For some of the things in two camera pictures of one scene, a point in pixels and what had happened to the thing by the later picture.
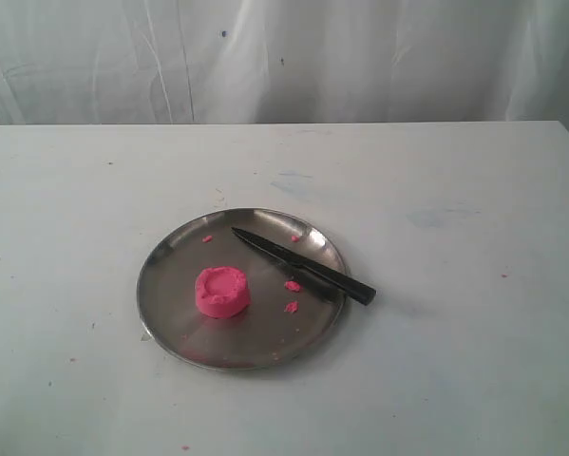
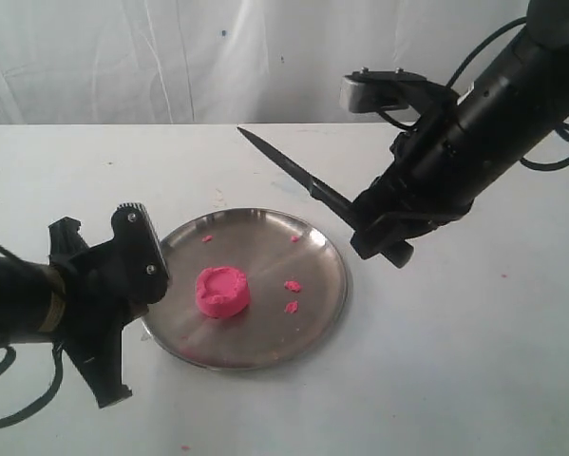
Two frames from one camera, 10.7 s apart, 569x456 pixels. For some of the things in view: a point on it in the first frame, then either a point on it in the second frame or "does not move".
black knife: x=324 y=277 → x=342 y=206
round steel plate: x=291 y=313 does not move
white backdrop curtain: x=219 y=62 does not move
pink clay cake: x=222 y=292 does not move
